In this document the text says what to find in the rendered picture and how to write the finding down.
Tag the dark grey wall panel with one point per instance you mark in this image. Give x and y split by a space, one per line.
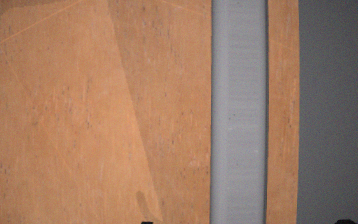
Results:
328 111

